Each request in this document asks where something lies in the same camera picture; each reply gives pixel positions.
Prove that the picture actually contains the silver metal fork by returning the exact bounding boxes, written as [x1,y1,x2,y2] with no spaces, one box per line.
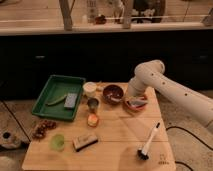
[110,97,122,102]

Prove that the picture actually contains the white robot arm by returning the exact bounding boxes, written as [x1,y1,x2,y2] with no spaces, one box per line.
[126,60,213,133]

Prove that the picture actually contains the purple bowl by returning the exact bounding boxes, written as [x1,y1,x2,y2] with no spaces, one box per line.
[102,84,124,105]

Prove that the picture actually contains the grey cloth in bowl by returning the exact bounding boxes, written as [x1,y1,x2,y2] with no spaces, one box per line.
[128,98,148,108]

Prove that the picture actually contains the orange terracotta bowl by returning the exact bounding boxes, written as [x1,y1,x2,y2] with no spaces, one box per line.
[124,95,148,112]

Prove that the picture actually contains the white cup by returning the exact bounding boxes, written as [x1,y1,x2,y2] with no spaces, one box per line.
[83,82,97,98]

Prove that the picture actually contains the small metal cup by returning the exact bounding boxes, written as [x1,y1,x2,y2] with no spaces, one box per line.
[87,98,99,113]

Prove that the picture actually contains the orange fruit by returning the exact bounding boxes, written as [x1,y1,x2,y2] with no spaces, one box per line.
[87,114,99,127]

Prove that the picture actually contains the grey sponge block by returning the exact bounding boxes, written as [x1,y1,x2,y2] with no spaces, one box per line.
[64,93,77,108]

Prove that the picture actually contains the green plastic tray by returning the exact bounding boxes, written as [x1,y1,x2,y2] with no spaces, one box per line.
[32,75,86,121]

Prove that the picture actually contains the green cucumber slice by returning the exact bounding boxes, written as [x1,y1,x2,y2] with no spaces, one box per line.
[46,94,67,106]

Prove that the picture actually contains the wooden board eraser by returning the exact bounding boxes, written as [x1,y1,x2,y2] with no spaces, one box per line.
[73,133,98,152]

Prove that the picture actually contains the green plastic cup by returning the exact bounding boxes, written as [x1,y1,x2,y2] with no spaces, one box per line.
[50,134,65,151]

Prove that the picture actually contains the brown grape bunch toy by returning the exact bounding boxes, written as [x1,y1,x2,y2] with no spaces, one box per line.
[32,120,57,140]

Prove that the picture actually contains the white handled dish brush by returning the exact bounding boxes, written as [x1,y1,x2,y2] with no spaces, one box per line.
[137,123,160,160]

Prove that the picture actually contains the black power cable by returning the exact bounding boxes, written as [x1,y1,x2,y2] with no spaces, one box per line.
[166,125,213,171]

